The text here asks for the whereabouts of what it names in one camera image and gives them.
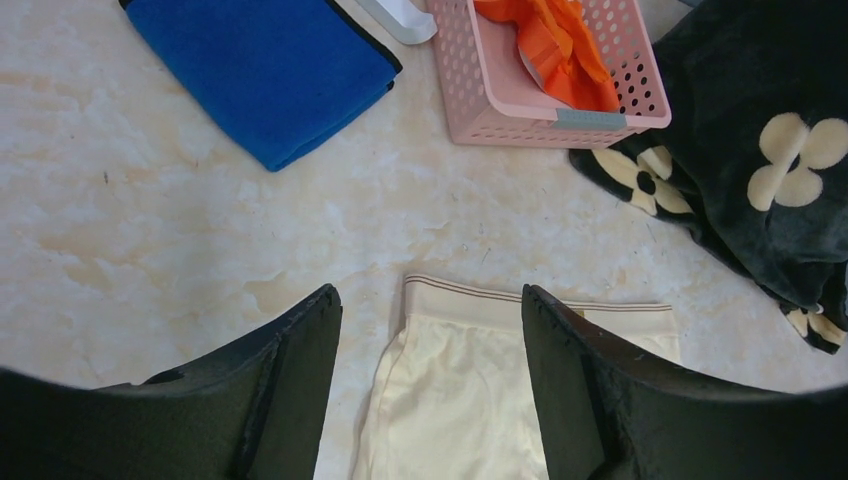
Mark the black floral blanket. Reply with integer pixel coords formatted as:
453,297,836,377
569,1,847,354

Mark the orange garment in basket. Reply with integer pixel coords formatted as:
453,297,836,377
474,0,619,113

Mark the metal drying rack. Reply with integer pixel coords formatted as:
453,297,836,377
357,0,437,45

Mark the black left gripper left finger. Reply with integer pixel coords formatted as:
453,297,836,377
1,285,343,479

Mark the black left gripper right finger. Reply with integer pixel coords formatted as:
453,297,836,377
521,285,847,479

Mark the blue folded cloth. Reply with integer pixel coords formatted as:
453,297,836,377
120,0,403,172

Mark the pink plastic basket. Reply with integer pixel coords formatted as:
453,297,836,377
426,1,672,149

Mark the cream boxer underwear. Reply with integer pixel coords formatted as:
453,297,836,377
351,274,683,480

